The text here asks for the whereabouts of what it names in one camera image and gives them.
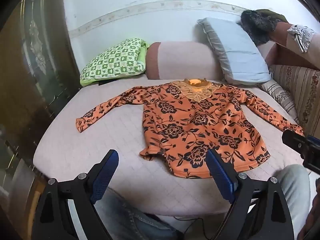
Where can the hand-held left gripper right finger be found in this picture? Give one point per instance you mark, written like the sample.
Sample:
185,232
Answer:
221,177

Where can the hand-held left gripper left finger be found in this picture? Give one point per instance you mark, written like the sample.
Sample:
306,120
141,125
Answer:
103,177

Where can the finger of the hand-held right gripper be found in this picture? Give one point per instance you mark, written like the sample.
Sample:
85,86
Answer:
312,163
293,140

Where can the orange black floral shirt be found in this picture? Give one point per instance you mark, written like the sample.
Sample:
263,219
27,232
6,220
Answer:
190,127

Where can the person's right leg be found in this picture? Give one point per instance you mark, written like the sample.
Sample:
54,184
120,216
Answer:
292,187

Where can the person's leg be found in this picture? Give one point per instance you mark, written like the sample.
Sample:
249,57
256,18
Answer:
292,187
135,222

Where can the striped floral cushion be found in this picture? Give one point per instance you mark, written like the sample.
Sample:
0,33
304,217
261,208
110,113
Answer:
292,90

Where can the person's left leg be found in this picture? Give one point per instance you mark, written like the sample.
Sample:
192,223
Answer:
135,222

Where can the light blue pillow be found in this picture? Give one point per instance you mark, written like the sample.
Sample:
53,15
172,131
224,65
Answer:
240,55

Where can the silver bow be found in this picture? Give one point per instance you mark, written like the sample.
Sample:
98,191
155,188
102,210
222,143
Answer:
301,37

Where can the dark wooden door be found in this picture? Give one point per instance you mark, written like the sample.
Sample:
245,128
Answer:
37,80

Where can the green patterned pillow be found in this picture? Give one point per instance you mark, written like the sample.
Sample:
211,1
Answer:
113,60

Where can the dark furry cloth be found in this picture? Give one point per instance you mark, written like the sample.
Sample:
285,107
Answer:
258,26

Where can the pink bolster cushion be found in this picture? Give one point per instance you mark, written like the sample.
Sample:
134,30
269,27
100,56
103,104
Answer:
182,60

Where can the olive green cloth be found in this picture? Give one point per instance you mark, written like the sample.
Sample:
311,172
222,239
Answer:
271,13

